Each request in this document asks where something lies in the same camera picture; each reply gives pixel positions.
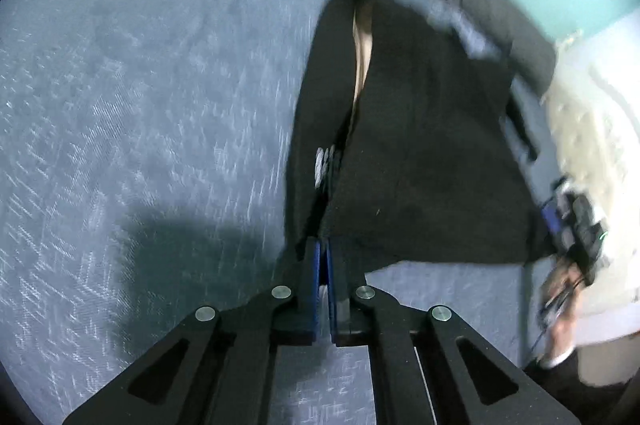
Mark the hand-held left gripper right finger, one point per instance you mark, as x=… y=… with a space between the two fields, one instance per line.
x=334 y=285

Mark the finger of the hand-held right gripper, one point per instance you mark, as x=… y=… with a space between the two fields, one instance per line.
x=554 y=222

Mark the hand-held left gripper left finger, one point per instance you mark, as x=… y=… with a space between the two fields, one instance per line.
x=312 y=285

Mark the black fleece pants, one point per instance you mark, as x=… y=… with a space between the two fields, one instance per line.
x=425 y=155

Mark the person's right forearm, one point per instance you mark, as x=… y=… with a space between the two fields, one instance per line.
x=565 y=390

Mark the person's right hand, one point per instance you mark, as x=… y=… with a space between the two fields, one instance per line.
x=562 y=315

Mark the cream tufted headboard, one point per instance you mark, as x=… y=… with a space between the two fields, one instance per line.
x=595 y=130

